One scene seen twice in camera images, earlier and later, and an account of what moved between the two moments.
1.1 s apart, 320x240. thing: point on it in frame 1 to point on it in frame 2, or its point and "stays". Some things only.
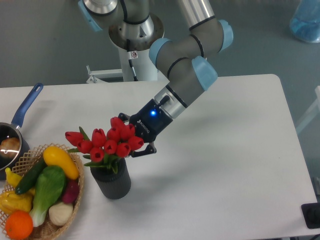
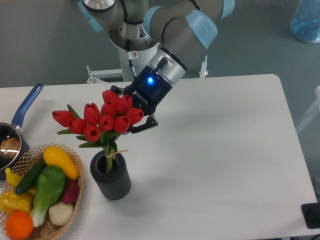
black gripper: (150, 121) to (147, 91)
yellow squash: (55, 156) stays
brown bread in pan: (9, 147) stays
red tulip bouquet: (105, 149) to (101, 128)
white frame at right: (315, 109) stays
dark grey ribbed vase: (113, 185) stays
